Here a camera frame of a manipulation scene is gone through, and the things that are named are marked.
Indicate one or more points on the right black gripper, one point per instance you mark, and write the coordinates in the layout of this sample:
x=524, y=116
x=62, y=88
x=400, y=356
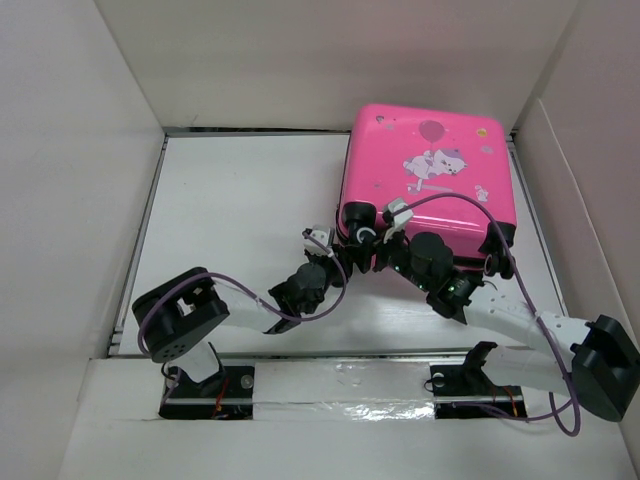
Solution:
x=378, y=263

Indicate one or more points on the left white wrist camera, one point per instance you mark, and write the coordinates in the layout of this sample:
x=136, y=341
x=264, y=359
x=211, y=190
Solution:
x=318, y=240

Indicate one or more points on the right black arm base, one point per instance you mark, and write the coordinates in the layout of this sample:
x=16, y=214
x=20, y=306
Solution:
x=459, y=394

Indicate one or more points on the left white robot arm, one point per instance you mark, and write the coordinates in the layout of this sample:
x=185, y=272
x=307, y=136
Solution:
x=175, y=318

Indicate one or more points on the aluminium rail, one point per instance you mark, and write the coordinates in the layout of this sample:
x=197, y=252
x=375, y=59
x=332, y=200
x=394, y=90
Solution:
x=237, y=205

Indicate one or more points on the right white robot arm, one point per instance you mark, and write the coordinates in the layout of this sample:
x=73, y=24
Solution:
x=596, y=362

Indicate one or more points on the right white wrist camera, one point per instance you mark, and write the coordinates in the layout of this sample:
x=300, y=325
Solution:
x=396, y=215

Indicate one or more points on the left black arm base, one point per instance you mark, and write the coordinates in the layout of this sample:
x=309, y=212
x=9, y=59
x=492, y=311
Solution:
x=228, y=396

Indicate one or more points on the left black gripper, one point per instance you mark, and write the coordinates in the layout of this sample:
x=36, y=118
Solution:
x=328, y=260

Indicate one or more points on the pink kids suitcase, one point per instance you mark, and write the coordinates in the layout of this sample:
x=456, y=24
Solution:
x=452, y=168

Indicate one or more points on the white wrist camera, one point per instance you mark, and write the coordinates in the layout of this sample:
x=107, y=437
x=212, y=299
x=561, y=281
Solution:
x=318, y=240
x=396, y=215

